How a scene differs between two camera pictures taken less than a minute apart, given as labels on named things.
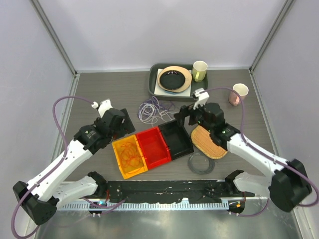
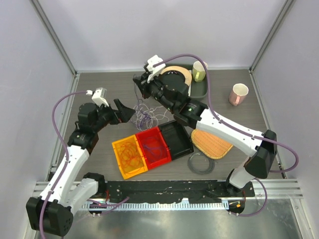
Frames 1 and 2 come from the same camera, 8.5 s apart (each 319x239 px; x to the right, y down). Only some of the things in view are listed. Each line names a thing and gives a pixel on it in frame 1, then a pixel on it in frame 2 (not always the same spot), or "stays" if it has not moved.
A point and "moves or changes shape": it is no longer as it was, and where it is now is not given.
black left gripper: [126, 127] → [123, 115]
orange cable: [130, 159] stays
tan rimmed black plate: [174, 78] stays
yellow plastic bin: [129, 157] stays
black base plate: [197, 191] stays
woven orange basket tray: [201, 138] stays
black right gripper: [184, 112] → [144, 86]
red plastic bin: [154, 147] stays
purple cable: [149, 107] moves or changes shape
